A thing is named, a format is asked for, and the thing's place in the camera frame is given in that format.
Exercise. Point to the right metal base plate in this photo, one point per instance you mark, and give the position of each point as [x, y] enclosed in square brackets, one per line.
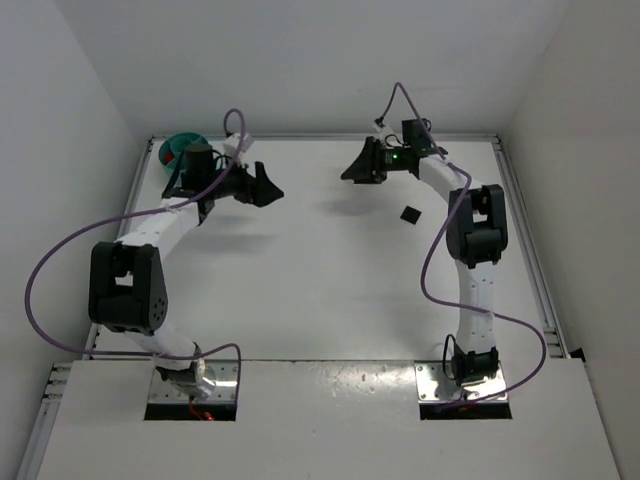
[436, 386]

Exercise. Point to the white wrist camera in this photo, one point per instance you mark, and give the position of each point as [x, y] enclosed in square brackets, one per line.
[385, 133]
[236, 145]

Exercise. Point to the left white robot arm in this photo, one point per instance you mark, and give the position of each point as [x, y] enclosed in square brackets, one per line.
[127, 288]

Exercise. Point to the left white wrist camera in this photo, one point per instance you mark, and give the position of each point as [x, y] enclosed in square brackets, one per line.
[236, 145]

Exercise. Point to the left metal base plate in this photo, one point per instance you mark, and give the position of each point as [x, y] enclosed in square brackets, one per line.
[218, 387]

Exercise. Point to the metal base plate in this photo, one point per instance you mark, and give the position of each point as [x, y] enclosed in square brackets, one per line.
[218, 387]
[436, 386]

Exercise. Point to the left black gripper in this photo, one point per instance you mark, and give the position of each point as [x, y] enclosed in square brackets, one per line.
[255, 185]

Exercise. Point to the teal divided round container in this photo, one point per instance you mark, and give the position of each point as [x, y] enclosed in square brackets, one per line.
[176, 144]

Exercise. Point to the black square lego plate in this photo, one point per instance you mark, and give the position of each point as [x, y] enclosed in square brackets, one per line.
[410, 215]

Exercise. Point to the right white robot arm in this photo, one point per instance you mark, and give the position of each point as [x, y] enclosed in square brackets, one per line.
[475, 234]

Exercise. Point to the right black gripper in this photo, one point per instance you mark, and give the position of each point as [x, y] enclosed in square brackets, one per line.
[375, 160]

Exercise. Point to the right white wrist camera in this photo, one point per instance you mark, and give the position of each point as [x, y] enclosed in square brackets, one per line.
[385, 133]

